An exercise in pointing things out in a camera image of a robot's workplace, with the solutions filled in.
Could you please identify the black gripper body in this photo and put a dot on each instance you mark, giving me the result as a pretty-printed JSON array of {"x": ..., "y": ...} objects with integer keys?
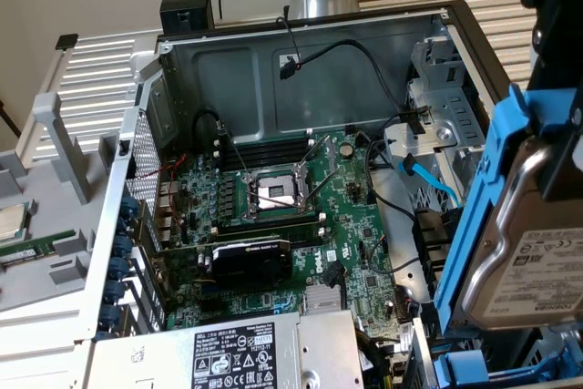
[{"x": 560, "y": 20}]

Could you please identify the hard disk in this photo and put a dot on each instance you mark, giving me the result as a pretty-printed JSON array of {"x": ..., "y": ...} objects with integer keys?
[{"x": 514, "y": 248}]

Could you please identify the blue disk caddy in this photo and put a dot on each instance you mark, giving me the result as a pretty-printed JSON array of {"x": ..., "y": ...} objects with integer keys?
[{"x": 469, "y": 364}]

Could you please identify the silver optical drive cage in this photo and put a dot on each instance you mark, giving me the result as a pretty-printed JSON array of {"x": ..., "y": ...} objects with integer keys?
[{"x": 448, "y": 106}]

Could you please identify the round coin battery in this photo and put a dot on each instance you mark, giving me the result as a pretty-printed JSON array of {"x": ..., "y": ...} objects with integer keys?
[{"x": 347, "y": 150}]

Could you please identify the green motherboard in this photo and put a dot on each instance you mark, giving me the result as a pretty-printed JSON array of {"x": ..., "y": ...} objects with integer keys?
[{"x": 346, "y": 225}]

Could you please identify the metal socket cover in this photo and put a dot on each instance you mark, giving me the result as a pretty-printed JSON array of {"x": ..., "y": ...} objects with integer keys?
[{"x": 331, "y": 156}]

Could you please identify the metal locking lever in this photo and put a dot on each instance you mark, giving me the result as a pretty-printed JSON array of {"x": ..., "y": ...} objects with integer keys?
[
  {"x": 320, "y": 185},
  {"x": 237, "y": 152}
]

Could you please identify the black RAM slot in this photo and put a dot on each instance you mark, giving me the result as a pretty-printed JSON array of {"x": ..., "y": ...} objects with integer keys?
[
  {"x": 268, "y": 224},
  {"x": 268, "y": 145},
  {"x": 300, "y": 238},
  {"x": 268, "y": 157}
]

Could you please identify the silver chipset heatsink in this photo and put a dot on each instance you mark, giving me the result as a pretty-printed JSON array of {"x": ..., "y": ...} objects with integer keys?
[{"x": 321, "y": 300}]

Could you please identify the CPU socket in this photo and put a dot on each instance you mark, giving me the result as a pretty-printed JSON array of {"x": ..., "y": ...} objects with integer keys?
[{"x": 273, "y": 193}]

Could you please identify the black graphics card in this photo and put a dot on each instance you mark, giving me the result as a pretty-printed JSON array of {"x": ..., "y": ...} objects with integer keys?
[{"x": 250, "y": 263}]

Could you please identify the open grey PC case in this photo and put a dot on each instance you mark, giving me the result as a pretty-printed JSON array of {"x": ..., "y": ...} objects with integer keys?
[{"x": 228, "y": 84}]

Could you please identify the black clamp block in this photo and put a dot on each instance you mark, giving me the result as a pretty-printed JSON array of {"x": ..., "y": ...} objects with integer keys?
[{"x": 187, "y": 6}]

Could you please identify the dark blue slot latch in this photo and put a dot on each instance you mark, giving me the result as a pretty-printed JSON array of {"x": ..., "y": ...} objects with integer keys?
[
  {"x": 130, "y": 205},
  {"x": 121, "y": 245},
  {"x": 109, "y": 316},
  {"x": 119, "y": 267},
  {"x": 125, "y": 227},
  {"x": 115, "y": 292}
]

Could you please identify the silver power supply with label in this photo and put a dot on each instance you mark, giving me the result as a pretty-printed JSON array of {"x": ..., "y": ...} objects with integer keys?
[{"x": 159, "y": 361}]

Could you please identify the grey parts rack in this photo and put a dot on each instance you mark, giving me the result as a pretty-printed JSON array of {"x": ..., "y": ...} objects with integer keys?
[{"x": 64, "y": 147}]

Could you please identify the green RAM stick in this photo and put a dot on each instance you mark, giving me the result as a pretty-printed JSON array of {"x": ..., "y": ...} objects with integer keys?
[{"x": 27, "y": 250}]

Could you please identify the white case fixture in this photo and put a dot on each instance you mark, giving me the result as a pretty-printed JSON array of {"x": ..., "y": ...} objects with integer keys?
[{"x": 41, "y": 343}]

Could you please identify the silver CPU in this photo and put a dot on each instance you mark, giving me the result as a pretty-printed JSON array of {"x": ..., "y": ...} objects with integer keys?
[{"x": 11, "y": 222}]

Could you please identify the black plastic air duct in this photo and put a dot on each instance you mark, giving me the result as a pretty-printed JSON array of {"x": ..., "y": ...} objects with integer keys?
[{"x": 432, "y": 248}]

